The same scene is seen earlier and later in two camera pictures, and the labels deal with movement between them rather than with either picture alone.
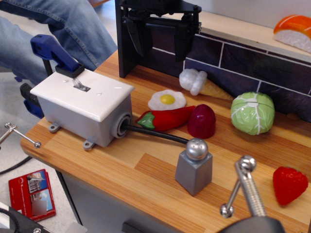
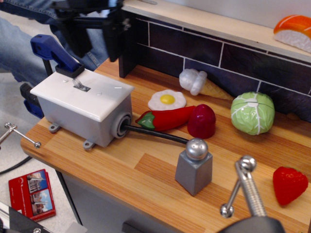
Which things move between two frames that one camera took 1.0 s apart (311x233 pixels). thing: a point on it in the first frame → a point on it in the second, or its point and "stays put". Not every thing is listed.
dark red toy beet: x=202 y=122 stays put
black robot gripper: x=168 y=9 → x=74 y=16
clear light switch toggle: x=77 y=84 stays put
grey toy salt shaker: x=194 y=169 stays put
